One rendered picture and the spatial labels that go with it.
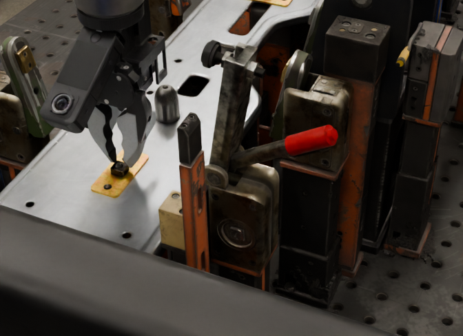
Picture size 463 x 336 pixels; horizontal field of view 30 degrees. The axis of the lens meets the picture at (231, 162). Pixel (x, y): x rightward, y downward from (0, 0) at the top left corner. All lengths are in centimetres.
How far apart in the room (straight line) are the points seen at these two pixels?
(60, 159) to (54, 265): 90
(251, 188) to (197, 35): 41
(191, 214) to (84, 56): 21
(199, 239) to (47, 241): 70
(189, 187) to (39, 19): 119
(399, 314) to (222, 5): 54
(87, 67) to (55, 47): 95
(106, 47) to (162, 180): 20
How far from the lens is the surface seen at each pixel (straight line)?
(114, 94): 97
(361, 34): 108
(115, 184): 104
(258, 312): 18
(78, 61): 93
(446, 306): 133
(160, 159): 107
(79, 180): 106
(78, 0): 92
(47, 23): 197
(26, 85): 113
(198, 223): 88
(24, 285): 19
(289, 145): 90
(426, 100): 119
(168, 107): 111
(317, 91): 106
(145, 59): 97
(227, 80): 87
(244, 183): 96
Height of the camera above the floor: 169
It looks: 40 degrees down
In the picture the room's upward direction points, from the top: 1 degrees counter-clockwise
